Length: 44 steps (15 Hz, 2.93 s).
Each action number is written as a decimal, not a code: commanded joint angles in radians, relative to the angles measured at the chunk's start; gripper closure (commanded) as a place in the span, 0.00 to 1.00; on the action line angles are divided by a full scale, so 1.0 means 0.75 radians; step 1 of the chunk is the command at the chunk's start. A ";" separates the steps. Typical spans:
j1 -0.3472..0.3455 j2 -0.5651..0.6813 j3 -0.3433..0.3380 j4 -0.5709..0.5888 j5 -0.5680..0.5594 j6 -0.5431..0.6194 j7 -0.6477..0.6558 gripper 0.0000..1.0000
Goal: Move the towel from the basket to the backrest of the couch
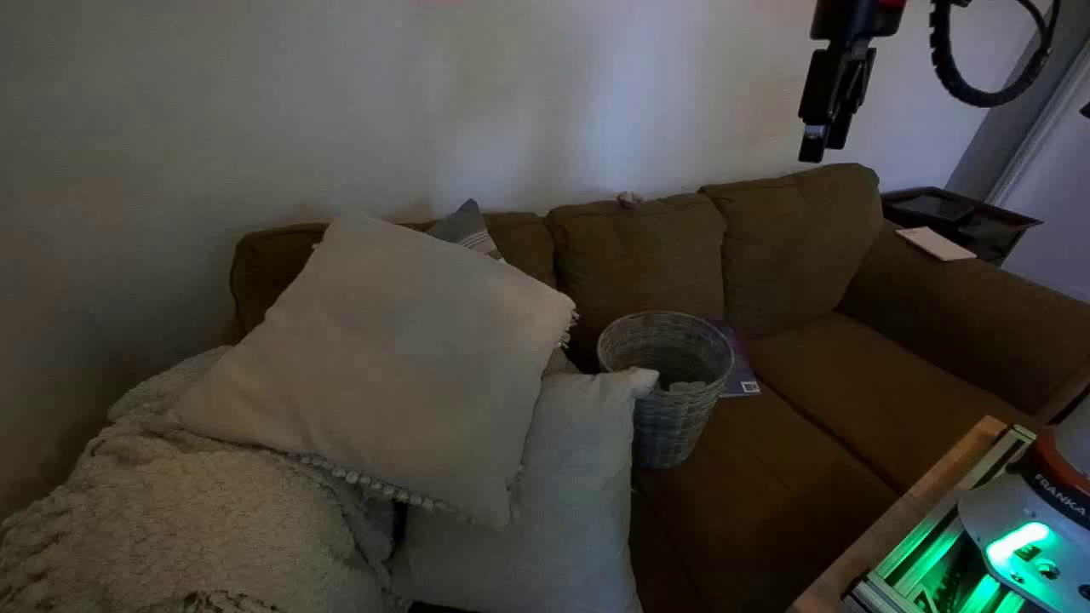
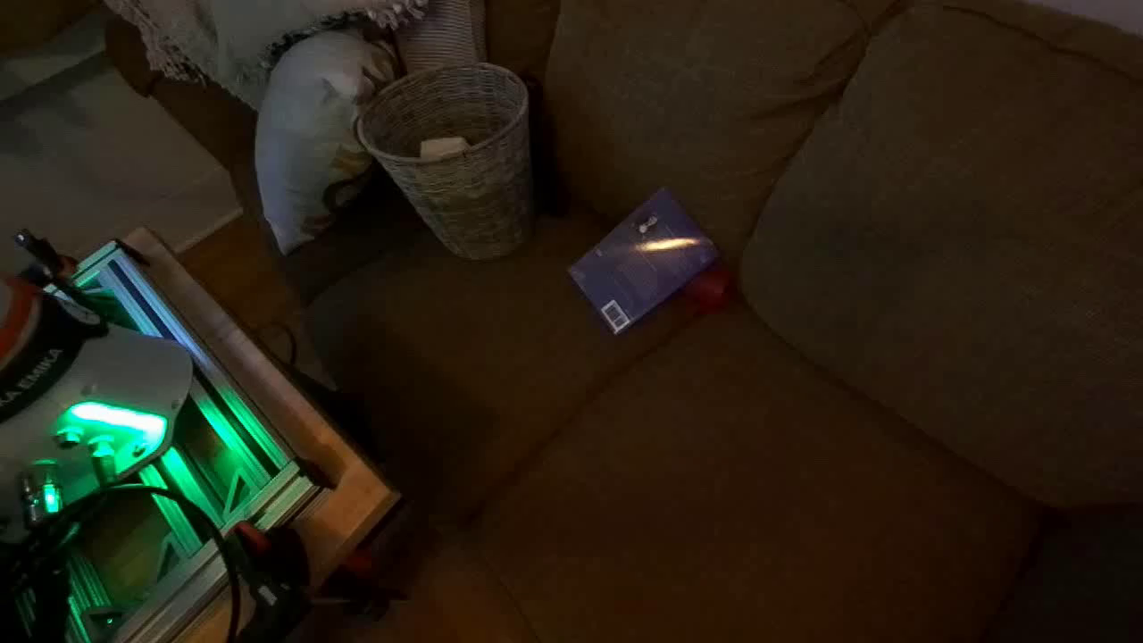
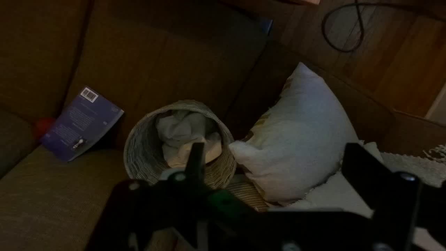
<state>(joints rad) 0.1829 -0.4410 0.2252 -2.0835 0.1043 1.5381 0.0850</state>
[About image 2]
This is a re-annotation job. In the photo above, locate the woven wicker basket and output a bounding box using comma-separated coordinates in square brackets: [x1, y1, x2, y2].
[356, 63, 534, 262]

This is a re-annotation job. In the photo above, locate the brown couch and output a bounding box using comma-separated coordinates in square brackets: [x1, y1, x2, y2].
[105, 0, 1143, 643]

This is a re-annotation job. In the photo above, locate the blue book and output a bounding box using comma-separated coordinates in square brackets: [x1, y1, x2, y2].
[568, 188, 720, 335]

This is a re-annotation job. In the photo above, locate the red ball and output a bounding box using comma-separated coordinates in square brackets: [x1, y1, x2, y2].
[686, 264, 735, 315]

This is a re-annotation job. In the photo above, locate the striped cushion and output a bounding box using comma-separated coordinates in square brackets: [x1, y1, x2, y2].
[396, 0, 488, 74]

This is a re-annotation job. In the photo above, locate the white patterned pillow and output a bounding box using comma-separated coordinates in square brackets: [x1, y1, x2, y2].
[254, 29, 400, 255]

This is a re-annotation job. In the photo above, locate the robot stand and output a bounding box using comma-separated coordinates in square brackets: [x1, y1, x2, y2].
[11, 227, 402, 643]

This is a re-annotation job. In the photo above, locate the red and black clamp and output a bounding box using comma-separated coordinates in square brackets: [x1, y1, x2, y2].
[234, 522, 394, 643]

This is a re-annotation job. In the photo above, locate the fringed cream blanket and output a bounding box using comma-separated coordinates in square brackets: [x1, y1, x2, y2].
[104, 0, 430, 110]

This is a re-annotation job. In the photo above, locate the light rug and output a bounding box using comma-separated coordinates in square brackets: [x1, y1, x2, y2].
[0, 9, 244, 274]

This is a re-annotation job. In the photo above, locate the black cable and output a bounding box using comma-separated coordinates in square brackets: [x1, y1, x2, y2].
[0, 484, 244, 643]

